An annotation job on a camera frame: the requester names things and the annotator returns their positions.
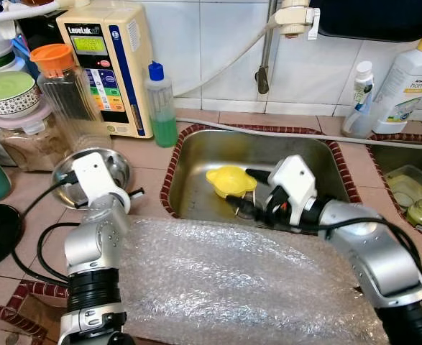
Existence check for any large steel sink basin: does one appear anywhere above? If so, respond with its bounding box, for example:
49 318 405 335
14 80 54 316
169 128 355 224

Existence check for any clear bubble wrap sheet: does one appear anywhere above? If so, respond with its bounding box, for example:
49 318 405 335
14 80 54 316
117 216 391 345

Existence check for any green liquid bottle blue cap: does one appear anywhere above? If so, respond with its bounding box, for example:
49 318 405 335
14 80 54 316
146 61 179 148

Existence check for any small white spray bottle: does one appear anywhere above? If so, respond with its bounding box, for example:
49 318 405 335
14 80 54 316
342 61 375 139

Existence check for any small steel sink basin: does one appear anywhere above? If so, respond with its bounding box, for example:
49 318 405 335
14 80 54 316
372 137 422 242

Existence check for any round steel bowl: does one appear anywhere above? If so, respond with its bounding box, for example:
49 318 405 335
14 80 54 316
51 147 132 211

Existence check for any clear plastic food box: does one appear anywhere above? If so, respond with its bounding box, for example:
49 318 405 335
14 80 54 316
383 164 422 213

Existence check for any large white bottle yellow cap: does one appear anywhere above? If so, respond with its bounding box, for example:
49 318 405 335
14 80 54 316
372 36 422 135

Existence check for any cream water ionizer machine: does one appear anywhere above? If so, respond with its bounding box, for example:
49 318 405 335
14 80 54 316
58 0 155 139

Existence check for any dark rounded window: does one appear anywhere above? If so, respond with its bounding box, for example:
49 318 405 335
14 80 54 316
311 0 422 42

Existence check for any clear bottle with orange cap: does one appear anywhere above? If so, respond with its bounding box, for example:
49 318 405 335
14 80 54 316
29 43 114 155

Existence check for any clear jar of brown powder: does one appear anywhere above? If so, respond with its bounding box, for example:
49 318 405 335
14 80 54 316
0 101 75 173

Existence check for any patterned bowl with green lid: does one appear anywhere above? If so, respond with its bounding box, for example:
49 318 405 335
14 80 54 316
0 70 42 117

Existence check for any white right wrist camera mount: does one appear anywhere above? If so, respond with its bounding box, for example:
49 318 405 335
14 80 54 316
268 155 319 227

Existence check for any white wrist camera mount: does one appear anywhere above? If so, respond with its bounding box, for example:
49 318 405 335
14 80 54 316
72 151 121 206
268 155 319 227

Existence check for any straight white hose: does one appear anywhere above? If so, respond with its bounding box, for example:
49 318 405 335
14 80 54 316
178 117 422 150

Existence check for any wall faucet with cream head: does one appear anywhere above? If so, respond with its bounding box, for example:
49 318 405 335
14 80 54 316
256 0 321 96

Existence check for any curved white hose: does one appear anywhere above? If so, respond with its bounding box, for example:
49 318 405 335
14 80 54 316
175 22 280 98

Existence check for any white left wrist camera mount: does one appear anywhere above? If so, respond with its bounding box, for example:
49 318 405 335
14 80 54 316
72 151 121 206

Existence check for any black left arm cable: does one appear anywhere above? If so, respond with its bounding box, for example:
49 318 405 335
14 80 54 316
11 172 78 285

